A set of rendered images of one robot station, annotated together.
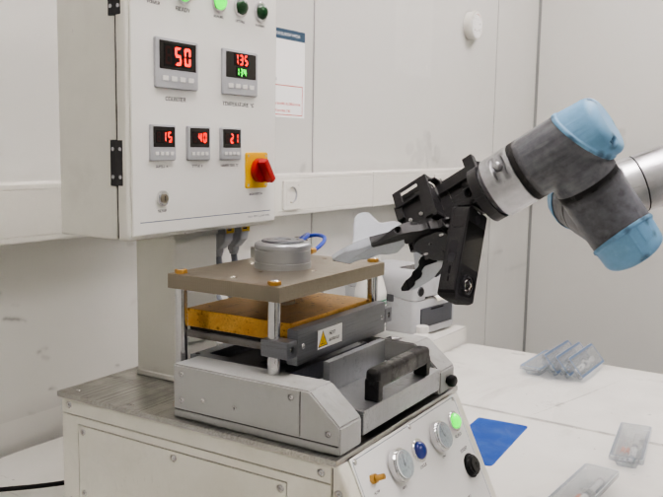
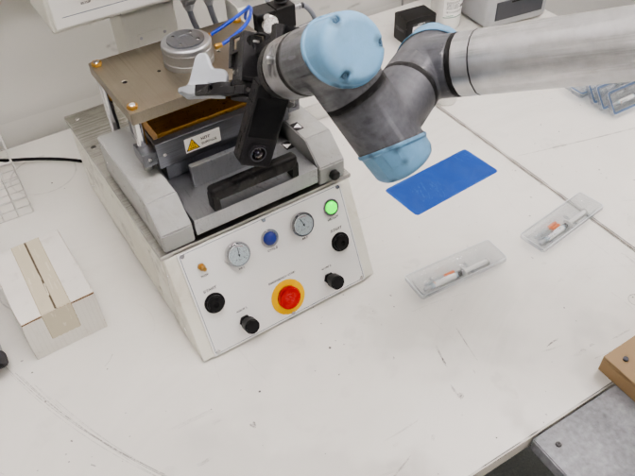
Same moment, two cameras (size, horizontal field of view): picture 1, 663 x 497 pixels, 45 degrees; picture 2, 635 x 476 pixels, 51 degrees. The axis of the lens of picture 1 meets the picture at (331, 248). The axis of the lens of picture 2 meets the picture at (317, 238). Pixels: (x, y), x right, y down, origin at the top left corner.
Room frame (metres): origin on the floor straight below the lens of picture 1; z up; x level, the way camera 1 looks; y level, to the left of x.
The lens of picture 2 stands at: (0.36, -0.54, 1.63)
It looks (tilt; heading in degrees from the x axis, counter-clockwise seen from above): 44 degrees down; 27
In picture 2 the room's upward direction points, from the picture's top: 3 degrees counter-clockwise
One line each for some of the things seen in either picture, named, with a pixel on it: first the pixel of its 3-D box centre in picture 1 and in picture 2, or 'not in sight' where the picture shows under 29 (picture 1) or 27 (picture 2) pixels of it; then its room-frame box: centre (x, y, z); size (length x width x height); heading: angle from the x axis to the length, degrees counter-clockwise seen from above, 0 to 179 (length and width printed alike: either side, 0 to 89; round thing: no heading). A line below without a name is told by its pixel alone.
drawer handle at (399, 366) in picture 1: (399, 372); (253, 179); (1.02, -0.09, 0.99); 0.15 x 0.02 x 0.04; 149
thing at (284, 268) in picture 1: (272, 281); (195, 63); (1.15, 0.08, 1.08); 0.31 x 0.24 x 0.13; 149
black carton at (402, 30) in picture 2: not in sight; (414, 25); (1.90, -0.05, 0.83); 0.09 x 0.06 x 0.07; 142
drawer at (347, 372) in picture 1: (310, 369); (214, 146); (1.09, 0.03, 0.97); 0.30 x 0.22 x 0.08; 59
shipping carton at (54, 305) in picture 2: not in sight; (47, 292); (0.82, 0.22, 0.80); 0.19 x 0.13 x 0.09; 57
